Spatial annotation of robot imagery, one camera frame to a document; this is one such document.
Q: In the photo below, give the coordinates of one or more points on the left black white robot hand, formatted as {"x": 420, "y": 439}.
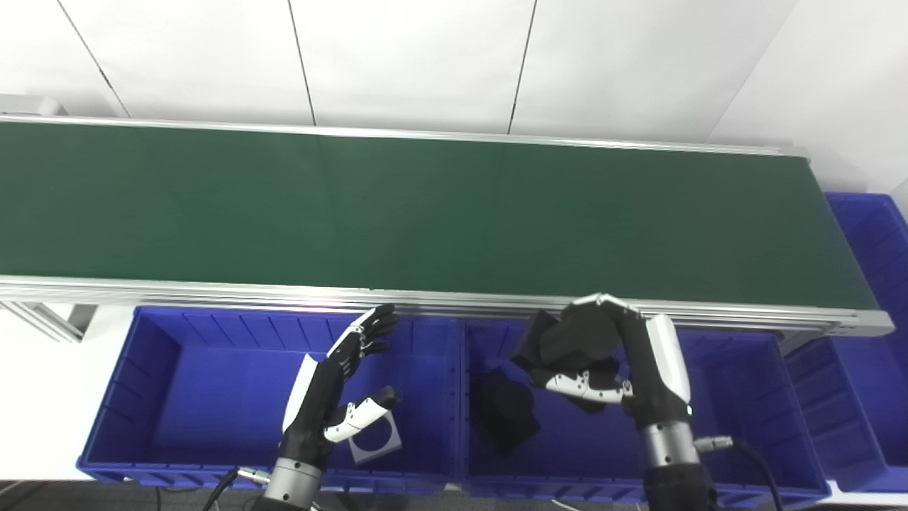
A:
{"x": 312, "y": 404}

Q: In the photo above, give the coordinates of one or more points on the blue plastic bin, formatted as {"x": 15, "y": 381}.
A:
{"x": 872, "y": 341}
{"x": 745, "y": 411}
{"x": 198, "y": 397}

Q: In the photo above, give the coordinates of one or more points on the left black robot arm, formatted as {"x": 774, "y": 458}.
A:
{"x": 294, "y": 482}

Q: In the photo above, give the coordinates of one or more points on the black cylinder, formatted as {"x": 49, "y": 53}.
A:
{"x": 578, "y": 341}
{"x": 507, "y": 408}

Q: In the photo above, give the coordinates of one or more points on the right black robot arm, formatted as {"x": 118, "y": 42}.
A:
{"x": 674, "y": 468}

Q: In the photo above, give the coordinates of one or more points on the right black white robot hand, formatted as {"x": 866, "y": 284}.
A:
{"x": 652, "y": 376}

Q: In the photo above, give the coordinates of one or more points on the grey conveyor end housing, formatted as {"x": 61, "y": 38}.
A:
{"x": 32, "y": 105}

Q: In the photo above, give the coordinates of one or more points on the aluminium conveyor support leg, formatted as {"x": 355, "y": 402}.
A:
{"x": 50, "y": 319}

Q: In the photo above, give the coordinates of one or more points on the green conveyor belt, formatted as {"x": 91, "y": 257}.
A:
{"x": 213, "y": 294}
{"x": 425, "y": 213}

